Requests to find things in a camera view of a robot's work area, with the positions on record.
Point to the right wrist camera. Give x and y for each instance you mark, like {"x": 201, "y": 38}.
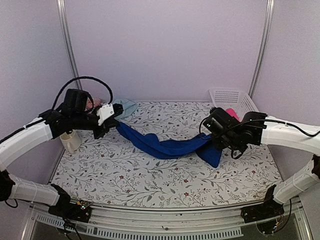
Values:
{"x": 218, "y": 121}

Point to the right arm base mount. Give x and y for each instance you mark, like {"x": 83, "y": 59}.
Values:
{"x": 262, "y": 211}

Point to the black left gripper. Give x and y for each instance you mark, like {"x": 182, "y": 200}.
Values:
{"x": 108, "y": 121}

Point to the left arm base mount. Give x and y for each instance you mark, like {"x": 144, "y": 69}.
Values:
{"x": 76, "y": 211}

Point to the floral tablecloth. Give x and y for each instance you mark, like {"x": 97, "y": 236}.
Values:
{"x": 111, "y": 170}

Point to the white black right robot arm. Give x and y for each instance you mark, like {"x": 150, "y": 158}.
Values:
{"x": 298, "y": 136}

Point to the light blue towel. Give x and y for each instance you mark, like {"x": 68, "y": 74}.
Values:
{"x": 129, "y": 107}

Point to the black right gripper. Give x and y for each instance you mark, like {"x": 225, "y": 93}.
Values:
{"x": 217, "y": 144}

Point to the pink rolled towel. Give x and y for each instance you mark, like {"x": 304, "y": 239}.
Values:
{"x": 233, "y": 114}

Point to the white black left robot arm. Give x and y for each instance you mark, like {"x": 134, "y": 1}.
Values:
{"x": 13, "y": 147}

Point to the right aluminium frame post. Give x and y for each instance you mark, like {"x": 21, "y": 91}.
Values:
{"x": 268, "y": 18}

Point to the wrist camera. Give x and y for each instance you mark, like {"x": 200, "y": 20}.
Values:
{"x": 218, "y": 121}
{"x": 75, "y": 101}

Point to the white plastic basket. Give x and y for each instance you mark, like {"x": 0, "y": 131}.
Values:
{"x": 228, "y": 98}

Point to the dark blue towel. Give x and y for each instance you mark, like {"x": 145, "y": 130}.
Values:
{"x": 172, "y": 149}

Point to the left aluminium frame post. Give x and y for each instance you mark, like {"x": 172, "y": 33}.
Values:
{"x": 62, "y": 14}

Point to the aluminium frame post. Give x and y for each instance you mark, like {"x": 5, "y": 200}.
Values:
{"x": 62, "y": 14}
{"x": 268, "y": 18}

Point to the aluminium front rail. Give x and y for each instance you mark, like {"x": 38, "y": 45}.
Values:
{"x": 112, "y": 222}

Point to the cream ceramic mug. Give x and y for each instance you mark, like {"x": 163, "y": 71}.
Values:
{"x": 70, "y": 141}

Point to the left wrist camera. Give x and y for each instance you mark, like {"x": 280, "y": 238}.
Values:
{"x": 75, "y": 101}

